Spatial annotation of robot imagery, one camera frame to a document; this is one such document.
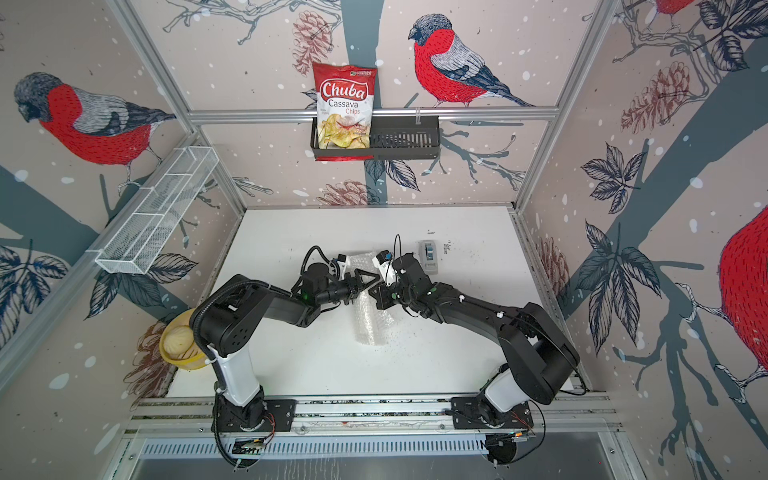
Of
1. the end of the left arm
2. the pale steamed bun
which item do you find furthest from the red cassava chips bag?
the pale steamed bun

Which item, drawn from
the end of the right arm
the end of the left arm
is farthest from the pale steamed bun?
the end of the right arm

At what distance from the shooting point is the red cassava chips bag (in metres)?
0.84

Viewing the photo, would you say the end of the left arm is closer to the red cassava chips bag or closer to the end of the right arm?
the end of the right arm

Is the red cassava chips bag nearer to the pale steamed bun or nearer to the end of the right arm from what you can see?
the end of the right arm

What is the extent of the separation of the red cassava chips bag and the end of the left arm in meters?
0.36

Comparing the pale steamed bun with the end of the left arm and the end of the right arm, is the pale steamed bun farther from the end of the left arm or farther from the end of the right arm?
the end of the right arm

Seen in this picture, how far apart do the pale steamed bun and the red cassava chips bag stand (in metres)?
0.66

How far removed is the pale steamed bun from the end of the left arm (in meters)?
0.38

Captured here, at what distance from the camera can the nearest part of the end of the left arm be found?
771 mm

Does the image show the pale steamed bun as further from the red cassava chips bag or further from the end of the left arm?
the red cassava chips bag

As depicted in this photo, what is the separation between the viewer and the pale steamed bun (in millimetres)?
812
